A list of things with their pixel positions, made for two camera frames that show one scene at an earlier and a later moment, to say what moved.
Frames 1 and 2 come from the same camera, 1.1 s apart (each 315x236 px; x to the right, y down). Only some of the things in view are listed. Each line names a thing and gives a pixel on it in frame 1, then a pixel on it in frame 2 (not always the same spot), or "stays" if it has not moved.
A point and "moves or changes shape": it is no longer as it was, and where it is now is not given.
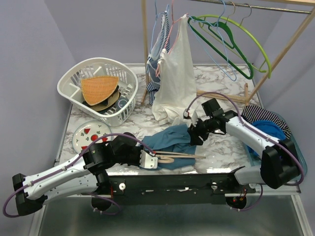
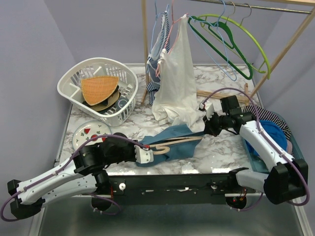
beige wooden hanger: [172, 155] to [162, 146]
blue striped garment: [162, 42] stays
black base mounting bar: [177, 189] stays
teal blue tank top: [176, 139] moves or changes shape
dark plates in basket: [111, 104] stays
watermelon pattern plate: [87, 132] stays
